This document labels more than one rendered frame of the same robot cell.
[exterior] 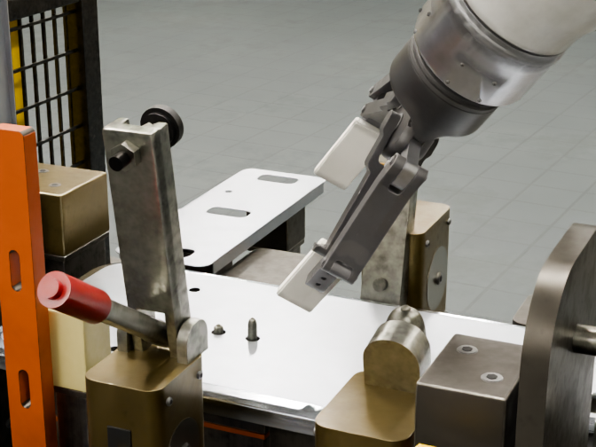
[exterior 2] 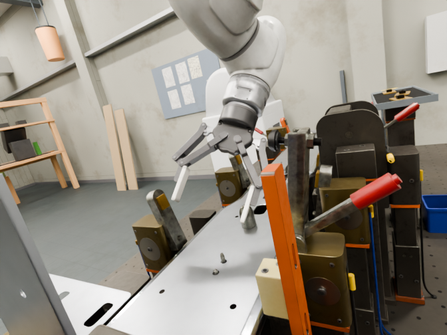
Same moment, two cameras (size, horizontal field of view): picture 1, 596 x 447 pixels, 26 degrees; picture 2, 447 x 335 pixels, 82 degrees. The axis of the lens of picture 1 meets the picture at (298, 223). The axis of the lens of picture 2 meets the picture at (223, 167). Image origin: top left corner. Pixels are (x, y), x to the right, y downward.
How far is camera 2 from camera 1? 96 cm
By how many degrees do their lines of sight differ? 79
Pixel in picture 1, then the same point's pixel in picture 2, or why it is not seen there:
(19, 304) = (298, 275)
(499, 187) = not seen: outside the picture
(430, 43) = (257, 98)
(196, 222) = not seen: hidden behind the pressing
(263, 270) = (125, 285)
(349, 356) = (241, 236)
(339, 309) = (199, 244)
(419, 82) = (253, 114)
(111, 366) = (324, 250)
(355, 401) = (343, 185)
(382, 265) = (175, 231)
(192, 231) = (75, 310)
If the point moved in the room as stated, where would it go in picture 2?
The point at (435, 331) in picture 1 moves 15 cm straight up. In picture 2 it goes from (221, 223) to (205, 162)
